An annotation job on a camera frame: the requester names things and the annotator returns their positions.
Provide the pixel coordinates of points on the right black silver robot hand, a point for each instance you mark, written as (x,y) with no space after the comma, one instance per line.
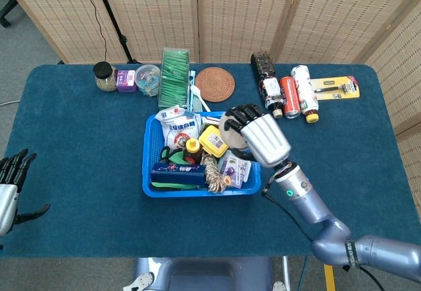
(266,139)

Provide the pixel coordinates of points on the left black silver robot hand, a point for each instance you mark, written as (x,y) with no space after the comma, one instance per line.
(7,194)

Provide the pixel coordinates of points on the beige bowl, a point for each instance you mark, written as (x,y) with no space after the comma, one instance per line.
(230,138)

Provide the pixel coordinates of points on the amber bottle yellow cap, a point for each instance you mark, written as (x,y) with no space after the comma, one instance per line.
(192,152)

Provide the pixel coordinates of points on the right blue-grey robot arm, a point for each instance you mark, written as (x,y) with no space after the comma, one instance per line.
(309,202)

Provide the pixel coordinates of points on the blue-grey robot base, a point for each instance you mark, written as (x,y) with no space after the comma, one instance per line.
(213,274)

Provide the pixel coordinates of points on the purple white pouch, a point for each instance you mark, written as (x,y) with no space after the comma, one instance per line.
(235,170)

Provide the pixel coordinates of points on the red drink can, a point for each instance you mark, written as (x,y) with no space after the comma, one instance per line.
(290,96)

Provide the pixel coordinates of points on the yellow lid food container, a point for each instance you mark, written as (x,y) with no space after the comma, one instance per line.
(212,141)

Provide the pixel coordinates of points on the dark sauce bottle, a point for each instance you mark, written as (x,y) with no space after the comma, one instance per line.
(268,83)

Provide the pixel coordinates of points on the white red flat box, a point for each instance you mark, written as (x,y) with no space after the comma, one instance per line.
(212,120)

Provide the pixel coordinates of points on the white bottle yellow cap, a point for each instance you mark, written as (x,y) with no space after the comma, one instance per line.
(304,90)

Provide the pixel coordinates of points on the round woven coaster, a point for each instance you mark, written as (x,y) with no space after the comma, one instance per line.
(214,84)

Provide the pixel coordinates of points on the light blue slim pack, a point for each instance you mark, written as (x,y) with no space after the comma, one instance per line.
(196,104)

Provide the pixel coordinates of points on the white plastic spoon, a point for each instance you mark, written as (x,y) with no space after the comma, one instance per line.
(196,91)

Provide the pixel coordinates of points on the razor in yellow card pack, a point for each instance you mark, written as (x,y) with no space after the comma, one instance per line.
(335,89)

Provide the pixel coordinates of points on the white sugar bag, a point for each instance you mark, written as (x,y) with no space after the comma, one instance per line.
(177,129)

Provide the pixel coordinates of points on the dark blue tablecloth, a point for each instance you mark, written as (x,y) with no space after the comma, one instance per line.
(82,139)

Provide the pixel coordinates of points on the dark blue long box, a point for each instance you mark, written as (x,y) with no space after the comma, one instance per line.
(177,174)

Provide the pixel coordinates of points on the clear box green sachets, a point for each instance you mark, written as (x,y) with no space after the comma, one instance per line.
(174,77)

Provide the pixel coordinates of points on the blue plastic basket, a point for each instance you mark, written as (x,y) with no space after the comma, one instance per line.
(149,146)

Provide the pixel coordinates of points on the clear round clip container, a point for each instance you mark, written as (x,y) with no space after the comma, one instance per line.
(147,80)

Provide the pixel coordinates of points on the white metal leg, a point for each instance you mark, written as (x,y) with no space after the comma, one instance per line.
(287,273)

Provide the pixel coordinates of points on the glass jar black lid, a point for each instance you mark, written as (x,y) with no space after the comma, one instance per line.
(105,78)

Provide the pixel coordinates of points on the small purple box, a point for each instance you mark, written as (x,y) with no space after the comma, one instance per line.
(126,81)

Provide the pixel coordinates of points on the woven folding screen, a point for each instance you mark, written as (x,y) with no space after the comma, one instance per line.
(158,14)

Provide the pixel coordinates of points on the black furniture piece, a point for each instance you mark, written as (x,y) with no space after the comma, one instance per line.
(5,17)

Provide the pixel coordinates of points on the black tripod stand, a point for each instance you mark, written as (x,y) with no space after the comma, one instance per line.
(110,11)

